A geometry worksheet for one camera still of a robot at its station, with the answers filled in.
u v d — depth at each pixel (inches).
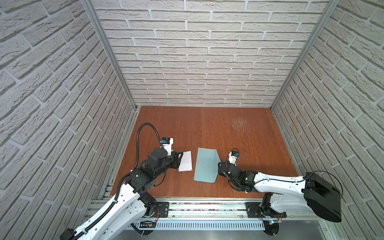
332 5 27.2
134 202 24.1
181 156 28.7
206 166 34.6
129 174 20.4
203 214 28.7
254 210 28.6
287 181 19.3
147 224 28.5
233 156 29.6
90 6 27.4
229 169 24.6
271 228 27.8
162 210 28.8
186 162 34.3
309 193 16.7
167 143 25.2
